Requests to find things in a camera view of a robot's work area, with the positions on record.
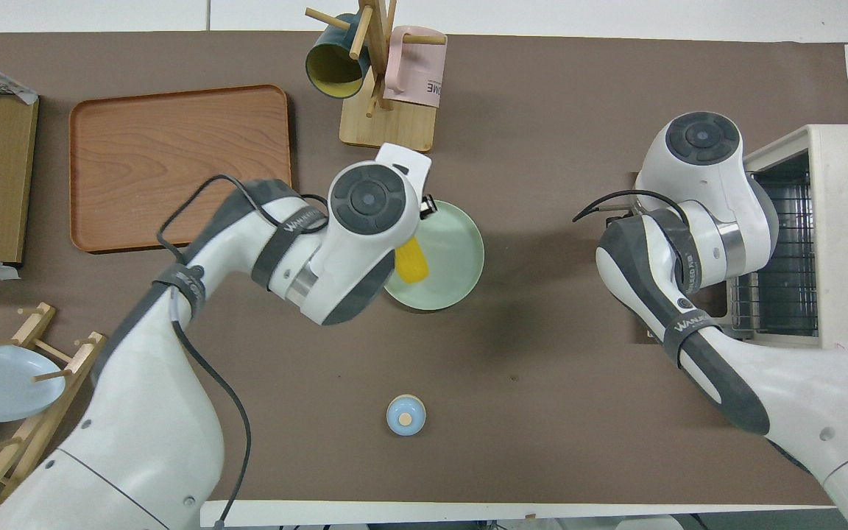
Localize light green plate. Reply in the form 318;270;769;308
382;200;485;312

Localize yellow corn cob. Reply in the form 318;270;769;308
395;236;431;285

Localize wooden mug tree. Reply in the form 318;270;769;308
304;0;447;153

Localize pink mug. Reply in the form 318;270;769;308
382;26;448;110

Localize dark blue mug yellow inside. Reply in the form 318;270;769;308
305;13;373;100

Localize brown table mat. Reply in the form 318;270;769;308
0;31;848;509

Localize blue call bell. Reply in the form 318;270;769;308
386;395;427;437

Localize brown wooden tray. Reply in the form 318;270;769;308
68;84;293;255

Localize wooden plate rack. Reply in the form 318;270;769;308
0;302;108;516

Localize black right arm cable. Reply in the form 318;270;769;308
573;189;691;223

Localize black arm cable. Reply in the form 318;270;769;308
573;189;691;223
156;174;331;529

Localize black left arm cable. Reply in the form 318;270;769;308
156;174;331;529

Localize metal oven wire rack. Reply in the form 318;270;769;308
729;156;819;338

